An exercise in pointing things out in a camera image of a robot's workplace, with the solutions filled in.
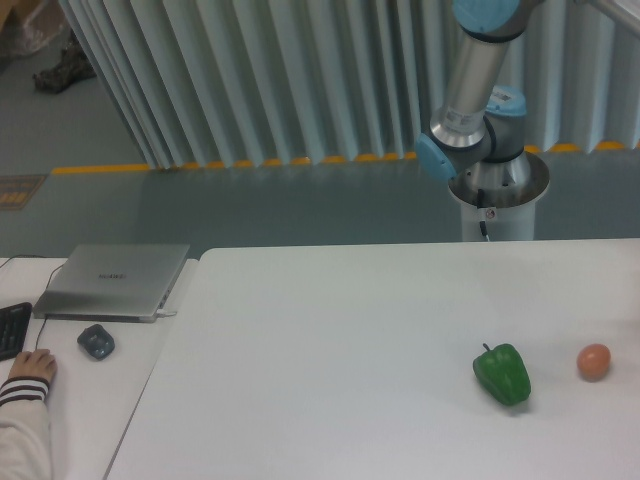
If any person's hand on mouse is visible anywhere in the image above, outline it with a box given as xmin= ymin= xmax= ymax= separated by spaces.
xmin=7 ymin=349 xmax=57 ymax=383

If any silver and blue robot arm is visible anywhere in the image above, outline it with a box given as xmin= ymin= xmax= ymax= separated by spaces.
xmin=416 ymin=1 xmax=639 ymax=181

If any white sleeved forearm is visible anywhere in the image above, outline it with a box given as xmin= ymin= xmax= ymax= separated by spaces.
xmin=1 ymin=376 xmax=53 ymax=479

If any green bell pepper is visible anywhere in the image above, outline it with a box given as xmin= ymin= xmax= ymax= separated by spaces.
xmin=472 ymin=343 xmax=531 ymax=407

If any black keyboard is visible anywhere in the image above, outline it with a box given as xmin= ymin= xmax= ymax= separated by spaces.
xmin=0 ymin=302 xmax=32 ymax=361

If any dark grey small tray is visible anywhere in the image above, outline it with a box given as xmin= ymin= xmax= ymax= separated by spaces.
xmin=77 ymin=324 xmax=116 ymax=361

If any white side desk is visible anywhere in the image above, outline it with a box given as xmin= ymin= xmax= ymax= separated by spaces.
xmin=24 ymin=259 xmax=198 ymax=479

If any silver closed laptop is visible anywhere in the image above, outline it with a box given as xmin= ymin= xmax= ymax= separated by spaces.
xmin=33 ymin=244 xmax=189 ymax=323

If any camouflage bundle on floor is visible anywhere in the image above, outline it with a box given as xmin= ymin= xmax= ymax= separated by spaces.
xmin=32 ymin=30 xmax=97 ymax=94

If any white folding partition screen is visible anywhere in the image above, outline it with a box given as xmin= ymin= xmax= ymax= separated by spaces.
xmin=62 ymin=1 xmax=639 ymax=169

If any brown egg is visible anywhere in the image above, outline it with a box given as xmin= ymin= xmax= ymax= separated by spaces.
xmin=576 ymin=343 xmax=611 ymax=381

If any black mouse cable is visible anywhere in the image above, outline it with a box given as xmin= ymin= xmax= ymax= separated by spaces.
xmin=0 ymin=254 xmax=71 ymax=351

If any white laptop plug cable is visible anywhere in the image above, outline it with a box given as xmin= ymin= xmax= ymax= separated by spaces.
xmin=153 ymin=294 xmax=184 ymax=319

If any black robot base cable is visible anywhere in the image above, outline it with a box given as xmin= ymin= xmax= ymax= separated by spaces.
xmin=475 ymin=187 xmax=492 ymax=243

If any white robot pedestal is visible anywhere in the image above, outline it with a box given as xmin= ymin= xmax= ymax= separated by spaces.
xmin=448 ymin=152 xmax=550 ymax=242

